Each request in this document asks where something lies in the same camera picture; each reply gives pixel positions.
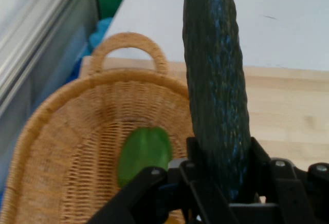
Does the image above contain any light wooden cutting board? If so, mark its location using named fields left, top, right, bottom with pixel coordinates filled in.
left=78, top=55, right=329, bottom=204

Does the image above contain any long dark green cucumber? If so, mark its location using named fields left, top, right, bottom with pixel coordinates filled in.
left=181, top=0, right=252, bottom=204

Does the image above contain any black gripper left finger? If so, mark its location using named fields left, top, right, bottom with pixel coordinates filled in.
left=87, top=136, right=240, bottom=224

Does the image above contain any aluminium frame rail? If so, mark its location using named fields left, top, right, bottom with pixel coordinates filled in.
left=0, top=0, right=100, bottom=194

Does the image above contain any blue crumpled cloth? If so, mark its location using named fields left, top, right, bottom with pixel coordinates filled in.
left=65, top=17, right=114, bottom=84

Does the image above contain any oval woven wicker basket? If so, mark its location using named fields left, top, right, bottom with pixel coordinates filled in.
left=0, top=32, right=196, bottom=224

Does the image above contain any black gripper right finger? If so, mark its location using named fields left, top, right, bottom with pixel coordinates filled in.
left=246, top=136, right=329, bottom=224

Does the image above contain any green bell pepper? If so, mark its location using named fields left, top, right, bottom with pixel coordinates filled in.
left=117, top=127, right=173, bottom=189

